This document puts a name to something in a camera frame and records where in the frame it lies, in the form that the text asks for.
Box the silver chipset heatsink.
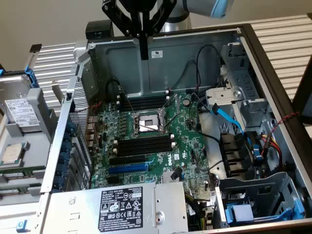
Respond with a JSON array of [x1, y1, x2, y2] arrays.
[[161, 170, 183, 184]]

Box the green Dell motherboard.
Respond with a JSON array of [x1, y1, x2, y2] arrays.
[[91, 91, 217, 195]]

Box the metal optical drive bay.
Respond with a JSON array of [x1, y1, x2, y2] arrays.
[[204, 41, 272, 129]]

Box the long black expansion slot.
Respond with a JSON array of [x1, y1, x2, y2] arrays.
[[109, 154, 147, 166]]

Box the black box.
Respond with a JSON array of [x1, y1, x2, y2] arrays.
[[85, 20, 115, 41]]

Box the red black twisted wire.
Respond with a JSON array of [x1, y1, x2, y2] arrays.
[[271, 111, 302, 134], [73, 101, 103, 114]]

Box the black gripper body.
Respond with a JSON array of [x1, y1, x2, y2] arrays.
[[114, 0, 172, 13]]

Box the silver CPU socket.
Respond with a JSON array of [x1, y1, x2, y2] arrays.
[[132, 106, 169, 137]]

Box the dark angled frame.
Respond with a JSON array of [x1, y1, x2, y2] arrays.
[[291, 55, 312, 125]]

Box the blue case latch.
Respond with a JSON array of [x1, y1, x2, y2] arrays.
[[16, 219, 28, 233]]

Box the blue disk caddy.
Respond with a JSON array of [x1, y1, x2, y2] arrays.
[[0, 63, 40, 90]]

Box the grey parts rack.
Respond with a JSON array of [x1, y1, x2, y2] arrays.
[[0, 86, 60, 204]]

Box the thin metal locking lever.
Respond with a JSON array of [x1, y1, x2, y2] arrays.
[[163, 112, 188, 129]]

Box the black RAM slot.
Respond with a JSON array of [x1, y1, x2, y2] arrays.
[[114, 138, 176, 149], [117, 95, 171, 105], [114, 147, 177, 157], [117, 91, 170, 101], [114, 143, 176, 153], [118, 102, 171, 112], [117, 99, 171, 108], [114, 135, 176, 145]]

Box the black plastic fan shroud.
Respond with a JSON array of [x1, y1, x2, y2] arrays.
[[219, 131, 255, 178]]

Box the silver CPU chip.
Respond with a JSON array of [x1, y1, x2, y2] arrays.
[[1, 142, 27, 166]]

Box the metal card bracket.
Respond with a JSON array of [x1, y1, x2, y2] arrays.
[[51, 78, 65, 104]]

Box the grey disk bay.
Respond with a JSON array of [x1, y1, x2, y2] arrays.
[[214, 171, 307, 226]]

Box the blue SATA wire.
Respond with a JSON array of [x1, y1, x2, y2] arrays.
[[212, 102, 261, 161]]

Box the blue disk tray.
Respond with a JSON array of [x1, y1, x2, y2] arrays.
[[225, 198, 306, 225]]

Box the blue expansion slot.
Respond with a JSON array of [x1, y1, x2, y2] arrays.
[[108, 162, 150, 175]]

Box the thick black wire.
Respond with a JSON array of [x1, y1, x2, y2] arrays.
[[190, 92, 221, 147]]

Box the red yellow power wires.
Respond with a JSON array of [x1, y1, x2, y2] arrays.
[[259, 133, 285, 172]]

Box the thin black looping wire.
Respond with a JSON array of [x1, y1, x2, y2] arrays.
[[195, 44, 225, 95]]

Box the silver Toshiba hard disk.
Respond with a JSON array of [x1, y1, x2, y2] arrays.
[[0, 74, 41, 133]]

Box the grey power supply unit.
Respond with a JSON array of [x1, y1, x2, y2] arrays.
[[40, 181, 190, 234]]

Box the open grey PC case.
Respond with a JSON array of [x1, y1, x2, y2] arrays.
[[40, 23, 312, 234]]

